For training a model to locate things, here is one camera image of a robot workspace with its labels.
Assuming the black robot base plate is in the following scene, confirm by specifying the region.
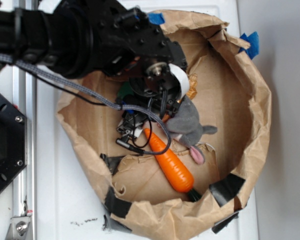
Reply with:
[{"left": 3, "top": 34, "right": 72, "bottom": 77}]
[{"left": 0, "top": 93, "right": 27, "bottom": 194}]

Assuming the aluminium frame rail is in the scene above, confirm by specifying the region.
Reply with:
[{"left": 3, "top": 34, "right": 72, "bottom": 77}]
[{"left": 11, "top": 0, "right": 38, "bottom": 240}]

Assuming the orange toy carrot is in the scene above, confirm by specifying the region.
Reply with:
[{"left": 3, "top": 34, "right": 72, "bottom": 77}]
[{"left": 144, "top": 128, "right": 202, "bottom": 202}]

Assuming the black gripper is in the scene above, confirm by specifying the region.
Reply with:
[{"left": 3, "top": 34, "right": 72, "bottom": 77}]
[{"left": 129, "top": 62, "right": 184, "bottom": 118}]

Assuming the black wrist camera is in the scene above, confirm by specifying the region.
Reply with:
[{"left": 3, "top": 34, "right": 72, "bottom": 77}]
[{"left": 116, "top": 110, "right": 151, "bottom": 155}]

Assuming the blue tape piece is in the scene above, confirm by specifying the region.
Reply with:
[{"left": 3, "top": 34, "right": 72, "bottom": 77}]
[
  {"left": 238, "top": 31, "right": 260, "bottom": 60},
  {"left": 147, "top": 12, "right": 166, "bottom": 25}
]

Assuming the brown paper bag bin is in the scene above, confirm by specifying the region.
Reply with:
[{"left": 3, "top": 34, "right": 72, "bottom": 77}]
[{"left": 56, "top": 10, "right": 272, "bottom": 240}]

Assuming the white plastic tray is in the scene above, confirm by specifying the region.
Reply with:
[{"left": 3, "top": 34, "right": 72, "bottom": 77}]
[{"left": 33, "top": 0, "right": 259, "bottom": 240}]

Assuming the white ribbon cable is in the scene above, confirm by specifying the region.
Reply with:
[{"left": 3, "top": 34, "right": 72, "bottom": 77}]
[{"left": 167, "top": 63, "right": 191, "bottom": 97}]

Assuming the black tape lower left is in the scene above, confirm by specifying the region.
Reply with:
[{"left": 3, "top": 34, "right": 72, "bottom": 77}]
[{"left": 104, "top": 187, "right": 132, "bottom": 219}]

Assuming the blue tape piece top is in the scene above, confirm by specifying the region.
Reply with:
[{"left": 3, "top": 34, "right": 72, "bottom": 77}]
[{"left": 147, "top": 12, "right": 166, "bottom": 25}]

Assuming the wooden toy seashell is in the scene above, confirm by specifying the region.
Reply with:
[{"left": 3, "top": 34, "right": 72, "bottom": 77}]
[{"left": 163, "top": 73, "right": 200, "bottom": 123}]

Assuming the blue tape piece right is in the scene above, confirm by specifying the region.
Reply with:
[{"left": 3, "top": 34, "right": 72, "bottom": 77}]
[{"left": 238, "top": 31, "right": 260, "bottom": 60}]

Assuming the grey braided cable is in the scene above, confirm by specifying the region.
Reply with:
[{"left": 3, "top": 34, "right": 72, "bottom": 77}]
[{"left": 0, "top": 52, "right": 172, "bottom": 155}]

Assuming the grey plush mouse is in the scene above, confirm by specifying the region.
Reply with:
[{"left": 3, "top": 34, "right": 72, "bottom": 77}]
[{"left": 165, "top": 96, "right": 218, "bottom": 165}]

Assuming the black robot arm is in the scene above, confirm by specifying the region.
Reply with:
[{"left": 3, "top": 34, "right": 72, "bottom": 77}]
[{"left": 0, "top": 0, "right": 189, "bottom": 115}]

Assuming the green wooden block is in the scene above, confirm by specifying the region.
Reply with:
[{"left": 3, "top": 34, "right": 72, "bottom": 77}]
[{"left": 116, "top": 81, "right": 134, "bottom": 100}]

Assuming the black tape lower right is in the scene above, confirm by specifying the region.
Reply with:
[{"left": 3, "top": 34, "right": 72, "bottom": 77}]
[{"left": 209, "top": 173, "right": 246, "bottom": 207}]

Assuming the metal corner bracket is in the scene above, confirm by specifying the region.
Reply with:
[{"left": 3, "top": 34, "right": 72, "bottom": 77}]
[{"left": 5, "top": 216, "right": 33, "bottom": 240}]

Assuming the black tape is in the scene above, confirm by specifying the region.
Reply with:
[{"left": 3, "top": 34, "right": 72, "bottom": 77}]
[
  {"left": 209, "top": 173, "right": 246, "bottom": 207},
  {"left": 104, "top": 187, "right": 132, "bottom": 219}
]

